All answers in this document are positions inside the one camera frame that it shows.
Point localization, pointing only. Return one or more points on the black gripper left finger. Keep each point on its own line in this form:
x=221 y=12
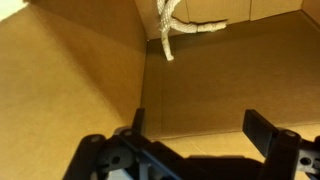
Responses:
x=138 y=121

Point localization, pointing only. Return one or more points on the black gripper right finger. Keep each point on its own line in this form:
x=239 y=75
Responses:
x=260 y=131

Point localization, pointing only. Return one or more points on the brown cardboard shipping box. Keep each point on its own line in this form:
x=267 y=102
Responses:
x=216 y=83

